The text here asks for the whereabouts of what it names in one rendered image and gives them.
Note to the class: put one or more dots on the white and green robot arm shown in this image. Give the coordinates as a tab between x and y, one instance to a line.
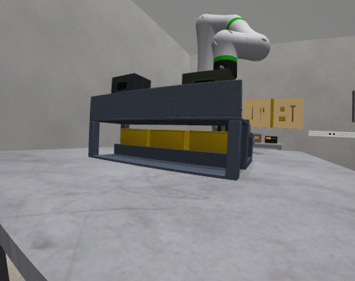
230	38

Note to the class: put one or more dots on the dark blue-grey metal shelf rack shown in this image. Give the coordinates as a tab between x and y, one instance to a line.
217	103

